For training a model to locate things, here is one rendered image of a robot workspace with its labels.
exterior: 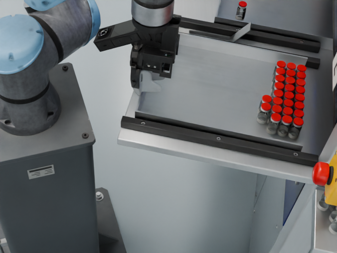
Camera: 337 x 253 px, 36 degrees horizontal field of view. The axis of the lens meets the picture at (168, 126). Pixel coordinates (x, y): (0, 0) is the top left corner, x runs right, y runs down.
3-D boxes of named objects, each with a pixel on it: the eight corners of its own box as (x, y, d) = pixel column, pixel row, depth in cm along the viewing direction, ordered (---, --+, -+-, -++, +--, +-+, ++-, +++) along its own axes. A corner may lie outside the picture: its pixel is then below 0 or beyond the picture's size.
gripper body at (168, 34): (170, 82, 100) (175, 34, 90) (126, 73, 100) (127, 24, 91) (177, 55, 105) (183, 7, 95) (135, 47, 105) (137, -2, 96)
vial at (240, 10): (244, 16, 132) (247, 2, 128) (243, 21, 130) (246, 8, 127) (235, 14, 132) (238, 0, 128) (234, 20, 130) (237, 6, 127)
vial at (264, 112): (267, 117, 111) (272, 103, 107) (266, 125, 110) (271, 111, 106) (257, 115, 111) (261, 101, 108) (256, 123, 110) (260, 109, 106)
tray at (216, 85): (303, 68, 122) (307, 57, 119) (298, 156, 105) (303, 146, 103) (161, 40, 124) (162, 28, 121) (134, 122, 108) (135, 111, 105)
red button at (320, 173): (331, 173, 92) (339, 160, 89) (331, 192, 89) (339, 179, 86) (310, 169, 92) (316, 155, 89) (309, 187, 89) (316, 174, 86)
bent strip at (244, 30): (246, 40, 126) (251, 21, 122) (245, 49, 124) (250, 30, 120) (189, 30, 127) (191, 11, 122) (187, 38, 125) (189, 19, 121)
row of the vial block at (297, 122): (301, 79, 119) (307, 65, 115) (297, 140, 108) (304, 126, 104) (291, 77, 119) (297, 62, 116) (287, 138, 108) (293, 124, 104)
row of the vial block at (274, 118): (281, 75, 119) (287, 60, 116) (276, 135, 108) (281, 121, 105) (272, 74, 119) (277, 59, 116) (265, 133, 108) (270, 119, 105)
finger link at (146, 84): (159, 109, 107) (162, 78, 100) (131, 103, 108) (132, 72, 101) (162, 98, 109) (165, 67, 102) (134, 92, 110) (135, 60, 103)
